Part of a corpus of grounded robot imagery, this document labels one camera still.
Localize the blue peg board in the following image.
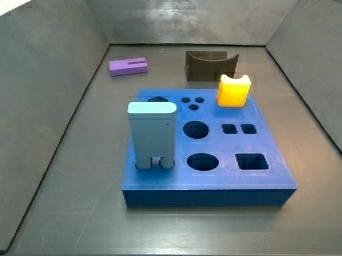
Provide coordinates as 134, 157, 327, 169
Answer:
121, 89, 296, 207

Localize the yellow notched block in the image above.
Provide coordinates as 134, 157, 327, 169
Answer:
216, 74, 251, 107

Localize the purple double-square block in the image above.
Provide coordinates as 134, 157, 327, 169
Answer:
109, 57, 148, 77

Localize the black curved holder stand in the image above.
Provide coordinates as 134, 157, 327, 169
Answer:
186, 51, 239, 81

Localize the light blue tall block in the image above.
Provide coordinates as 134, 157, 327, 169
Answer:
127, 102, 178, 169

